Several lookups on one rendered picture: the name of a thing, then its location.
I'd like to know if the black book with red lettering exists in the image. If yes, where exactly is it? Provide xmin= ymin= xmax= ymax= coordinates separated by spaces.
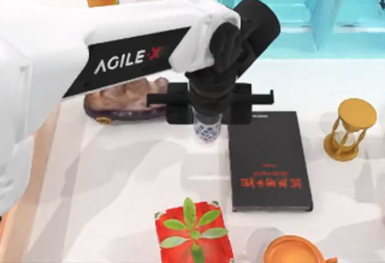
xmin=227 ymin=111 xmax=314 ymax=213

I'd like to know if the red pot with green plant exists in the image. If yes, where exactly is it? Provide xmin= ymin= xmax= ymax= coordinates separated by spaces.
xmin=153 ymin=197 xmax=236 ymax=263

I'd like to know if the golden hourglass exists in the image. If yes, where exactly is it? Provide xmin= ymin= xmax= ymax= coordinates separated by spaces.
xmin=323 ymin=97 xmax=378 ymax=162

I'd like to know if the blue and white cup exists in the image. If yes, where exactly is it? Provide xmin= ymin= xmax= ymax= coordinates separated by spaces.
xmin=193 ymin=110 xmax=223 ymax=146

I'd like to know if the light blue rack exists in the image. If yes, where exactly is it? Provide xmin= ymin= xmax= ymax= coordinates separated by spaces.
xmin=216 ymin=0 xmax=385 ymax=61

